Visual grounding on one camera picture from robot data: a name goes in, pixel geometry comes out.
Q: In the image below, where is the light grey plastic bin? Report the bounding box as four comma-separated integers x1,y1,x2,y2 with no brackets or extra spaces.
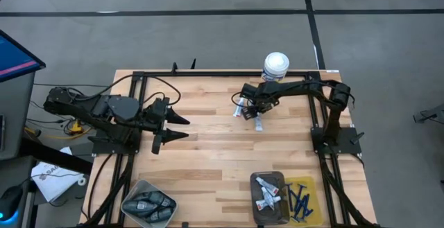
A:
119,179,178,228

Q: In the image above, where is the black computer mouse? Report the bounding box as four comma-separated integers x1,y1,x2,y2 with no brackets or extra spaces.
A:
0,185,24,222

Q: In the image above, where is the Lysol wipes canister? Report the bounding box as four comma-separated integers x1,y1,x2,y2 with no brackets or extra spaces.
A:
260,51,291,83

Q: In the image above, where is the yellow plastic bin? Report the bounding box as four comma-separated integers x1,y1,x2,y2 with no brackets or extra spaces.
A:
283,175,324,227

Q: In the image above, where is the yellow cable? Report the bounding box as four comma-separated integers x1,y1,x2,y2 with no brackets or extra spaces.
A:
23,120,92,141

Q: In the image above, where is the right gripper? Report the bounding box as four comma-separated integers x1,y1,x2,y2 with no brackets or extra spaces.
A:
241,81,282,121

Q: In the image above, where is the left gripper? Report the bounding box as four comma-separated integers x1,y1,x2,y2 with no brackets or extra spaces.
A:
139,96,191,155

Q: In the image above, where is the dark hanging cable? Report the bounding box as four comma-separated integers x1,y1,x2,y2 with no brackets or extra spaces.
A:
86,153,115,222

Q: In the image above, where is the dark smoke plastic bin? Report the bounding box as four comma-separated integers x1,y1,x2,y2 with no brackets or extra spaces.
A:
249,170,291,226

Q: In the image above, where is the white printed paper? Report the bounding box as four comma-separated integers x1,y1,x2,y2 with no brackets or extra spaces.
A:
30,146,87,203

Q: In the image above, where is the black floor stand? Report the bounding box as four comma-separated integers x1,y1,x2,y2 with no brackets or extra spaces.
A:
412,102,444,127

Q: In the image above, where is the thin black floor cable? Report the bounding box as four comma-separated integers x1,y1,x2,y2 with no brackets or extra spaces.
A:
33,82,112,88

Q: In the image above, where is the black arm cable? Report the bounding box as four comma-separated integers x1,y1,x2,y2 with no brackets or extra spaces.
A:
100,74,182,107

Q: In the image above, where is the black metal table frame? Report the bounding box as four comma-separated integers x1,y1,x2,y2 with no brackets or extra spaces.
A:
78,69,379,228

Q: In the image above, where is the black desk beam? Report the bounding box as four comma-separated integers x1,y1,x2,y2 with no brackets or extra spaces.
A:
19,139,94,175

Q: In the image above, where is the blue screen monitor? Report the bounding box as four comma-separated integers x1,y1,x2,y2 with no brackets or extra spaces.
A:
0,29,46,83

